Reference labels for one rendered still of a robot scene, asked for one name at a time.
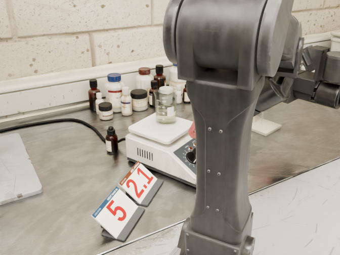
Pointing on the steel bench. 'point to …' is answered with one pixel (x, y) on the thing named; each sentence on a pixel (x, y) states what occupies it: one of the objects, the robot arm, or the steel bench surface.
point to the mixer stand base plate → (16, 170)
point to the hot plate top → (155, 128)
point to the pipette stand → (262, 129)
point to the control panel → (181, 153)
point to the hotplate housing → (160, 157)
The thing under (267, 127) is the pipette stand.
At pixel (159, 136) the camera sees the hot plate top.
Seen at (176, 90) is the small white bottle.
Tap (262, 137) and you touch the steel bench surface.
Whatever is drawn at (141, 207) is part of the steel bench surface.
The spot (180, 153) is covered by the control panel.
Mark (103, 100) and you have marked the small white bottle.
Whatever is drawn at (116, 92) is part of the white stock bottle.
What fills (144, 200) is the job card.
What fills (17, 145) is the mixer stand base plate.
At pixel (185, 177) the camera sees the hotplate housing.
